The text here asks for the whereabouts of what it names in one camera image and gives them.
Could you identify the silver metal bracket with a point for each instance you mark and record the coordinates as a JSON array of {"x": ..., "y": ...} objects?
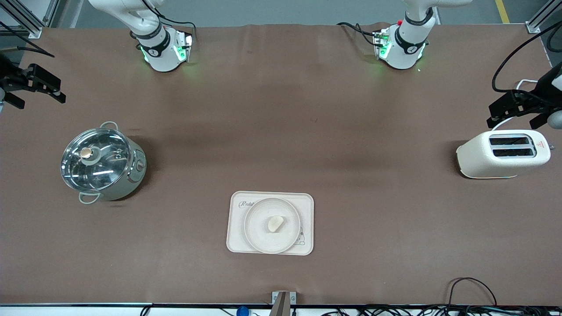
[{"x": 283, "y": 303}]

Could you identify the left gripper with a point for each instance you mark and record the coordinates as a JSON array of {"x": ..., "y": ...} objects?
[{"x": 538, "y": 97}]

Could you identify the cream rabbit print tray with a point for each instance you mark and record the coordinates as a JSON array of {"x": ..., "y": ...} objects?
[{"x": 237, "y": 237}]

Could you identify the glass pot lid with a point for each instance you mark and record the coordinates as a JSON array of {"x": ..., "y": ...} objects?
[{"x": 105, "y": 169}]

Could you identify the brown table mat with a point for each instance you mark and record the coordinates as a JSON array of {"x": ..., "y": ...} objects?
[{"x": 281, "y": 109}]

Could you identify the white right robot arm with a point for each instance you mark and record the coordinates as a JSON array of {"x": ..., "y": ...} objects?
[{"x": 160, "y": 52}]

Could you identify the white steamed bun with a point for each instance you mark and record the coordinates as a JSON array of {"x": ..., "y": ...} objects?
[{"x": 275, "y": 224}]

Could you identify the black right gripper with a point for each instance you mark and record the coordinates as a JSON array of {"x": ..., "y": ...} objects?
[{"x": 12, "y": 79}]

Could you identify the aluminium frame post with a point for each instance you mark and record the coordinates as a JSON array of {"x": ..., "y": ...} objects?
[
  {"x": 26, "y": 17},
  {"x": 542, "y": 17}
]

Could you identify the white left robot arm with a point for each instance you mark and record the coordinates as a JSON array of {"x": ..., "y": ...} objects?
[{"x": 404, "y": 48}]

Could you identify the steel electric cooking pot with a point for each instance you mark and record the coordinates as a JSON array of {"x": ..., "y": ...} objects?
[{"x": 129, "y": 177}]

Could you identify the cream two-slot toaster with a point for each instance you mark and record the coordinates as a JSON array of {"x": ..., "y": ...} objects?
[{"x": 487, "y": 160}]

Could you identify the blue round cap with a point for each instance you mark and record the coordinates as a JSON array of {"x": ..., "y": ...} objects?
[{"x": 242, "y": 311}]

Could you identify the round cream plate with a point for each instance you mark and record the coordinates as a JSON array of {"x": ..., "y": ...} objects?
[{"x": 259, "y": 232}]

